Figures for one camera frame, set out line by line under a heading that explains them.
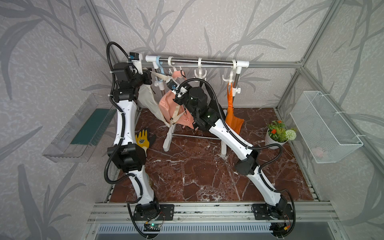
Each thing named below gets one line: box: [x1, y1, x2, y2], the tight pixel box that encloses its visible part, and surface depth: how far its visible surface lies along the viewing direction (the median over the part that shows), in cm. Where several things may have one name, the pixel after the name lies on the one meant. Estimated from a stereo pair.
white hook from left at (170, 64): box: [168, 56, 177, 75], surface depth 68 cm
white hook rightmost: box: [222, 59, 237, 83], surface depth 72 cm
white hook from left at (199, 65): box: [194, 57, 207, 79], surface depth 68 cm
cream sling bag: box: [138, 70, 188, 128], surface depth 84 cm
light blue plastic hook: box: [155, 55, 165, 83], surface depth 70 cm
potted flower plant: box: [265, 120, 297, 150], surface depth 89 cm
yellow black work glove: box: [135, 127, 156, 158], surface depth 102 cm
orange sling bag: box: [225, 82, 245, 135], surface depth 83 cm
